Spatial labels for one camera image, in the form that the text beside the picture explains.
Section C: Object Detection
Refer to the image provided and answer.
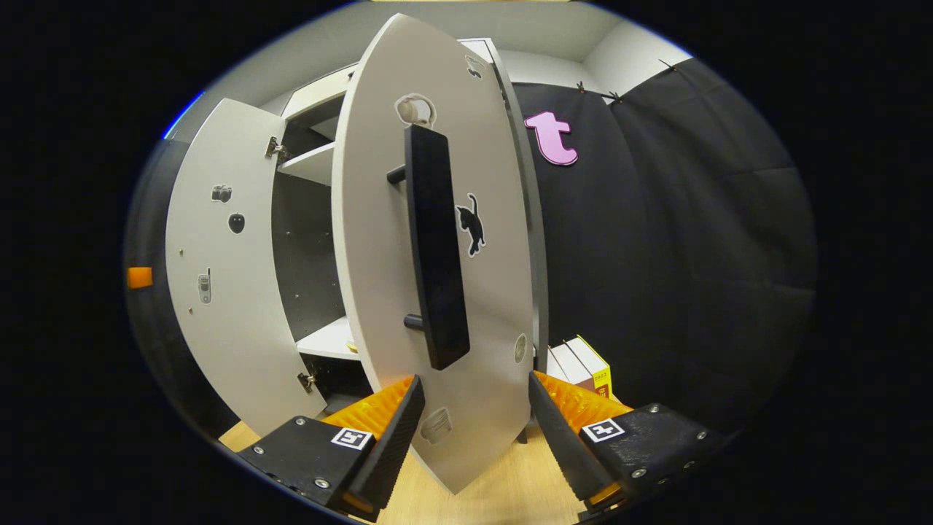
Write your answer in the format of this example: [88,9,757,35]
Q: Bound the white cabinet shelf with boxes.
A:
[297,316,358,362]
[277,142,337,187]

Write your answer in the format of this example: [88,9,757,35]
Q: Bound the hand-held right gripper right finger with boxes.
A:
[527,370,730,508]

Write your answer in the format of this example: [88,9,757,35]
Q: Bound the white shoe cabinet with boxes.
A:
[165,13,551,495]

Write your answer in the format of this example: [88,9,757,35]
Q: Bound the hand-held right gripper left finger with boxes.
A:
[237,374,426,522]

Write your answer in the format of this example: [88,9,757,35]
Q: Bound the yellow book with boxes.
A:
[576,334,613,400]

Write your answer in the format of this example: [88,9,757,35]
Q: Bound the white shoe cabinet door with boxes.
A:
[332,13,536,495]
[165,98,329,437]

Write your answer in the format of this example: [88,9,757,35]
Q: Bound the white and orange book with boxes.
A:
[548,344,577,384]

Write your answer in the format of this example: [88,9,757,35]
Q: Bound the brown book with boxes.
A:
[561,339,595,391]

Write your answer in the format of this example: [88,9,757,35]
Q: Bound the black backdrop cloth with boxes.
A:
[124,58,817,438]

